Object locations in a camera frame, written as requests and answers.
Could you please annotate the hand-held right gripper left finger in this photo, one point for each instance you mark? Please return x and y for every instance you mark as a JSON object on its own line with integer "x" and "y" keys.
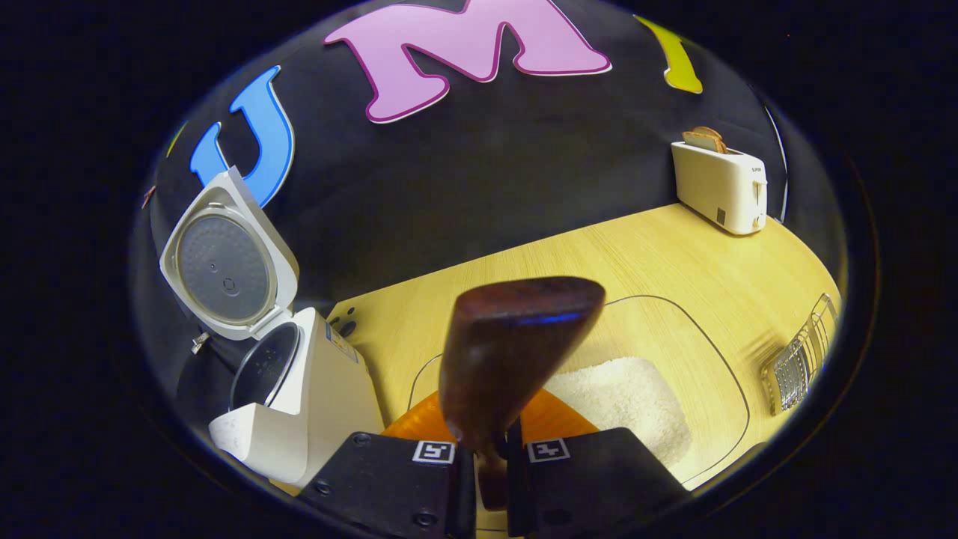
{"x": 374, "y": 479}

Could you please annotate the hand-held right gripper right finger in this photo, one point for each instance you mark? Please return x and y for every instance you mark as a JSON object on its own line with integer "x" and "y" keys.
{"x": 599, "y": 479}

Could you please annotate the white rice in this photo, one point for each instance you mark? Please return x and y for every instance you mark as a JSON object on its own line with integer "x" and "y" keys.
{"x": 621, "y": 397}

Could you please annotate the white rice cooker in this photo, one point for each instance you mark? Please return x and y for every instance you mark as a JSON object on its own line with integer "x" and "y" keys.
{"x": 329, "y": 404}

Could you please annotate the brown wooden spoon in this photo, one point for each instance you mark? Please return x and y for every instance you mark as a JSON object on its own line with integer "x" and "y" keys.
{"x": 509, "y": 352}

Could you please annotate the clear plastic container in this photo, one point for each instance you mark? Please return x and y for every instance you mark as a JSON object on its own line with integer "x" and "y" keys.
{"x": 673, "y": 337}

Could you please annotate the white toaster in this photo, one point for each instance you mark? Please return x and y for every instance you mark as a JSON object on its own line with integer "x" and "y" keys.
{"x": 718, "y": 191}

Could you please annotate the black backdrop cloth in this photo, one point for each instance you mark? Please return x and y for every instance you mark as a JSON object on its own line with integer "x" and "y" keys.
{"x": 486, "y": 172}

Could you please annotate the copper cloth clip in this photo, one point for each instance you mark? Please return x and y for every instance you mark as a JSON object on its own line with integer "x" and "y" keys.
{"x": 148, "y": 196}

